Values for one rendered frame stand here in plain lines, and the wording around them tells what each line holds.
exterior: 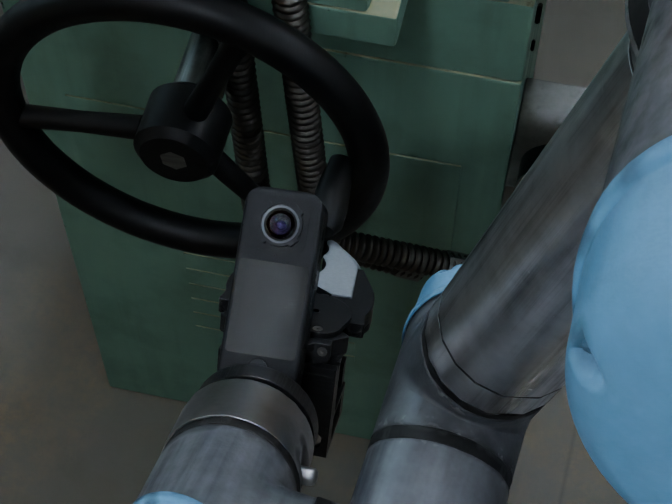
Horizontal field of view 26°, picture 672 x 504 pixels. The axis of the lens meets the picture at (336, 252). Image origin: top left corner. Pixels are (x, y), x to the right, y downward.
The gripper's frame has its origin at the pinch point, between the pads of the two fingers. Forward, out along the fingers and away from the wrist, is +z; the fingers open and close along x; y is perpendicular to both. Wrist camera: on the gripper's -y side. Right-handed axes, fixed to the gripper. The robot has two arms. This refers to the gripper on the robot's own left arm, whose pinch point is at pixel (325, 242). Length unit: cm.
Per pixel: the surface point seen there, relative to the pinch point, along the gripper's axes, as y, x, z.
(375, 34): -11.3, 0.4, 10.0
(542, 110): 1.1, 12.4, 34.4
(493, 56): -6.4, 8.0, 24.0
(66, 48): 0.4, -28.3, 28.3
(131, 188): 17.2, -25.0, 38.1
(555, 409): 52, 20, 70
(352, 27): -11.6, -1.3, 9.9
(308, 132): -2.3, -4.0, 12.6
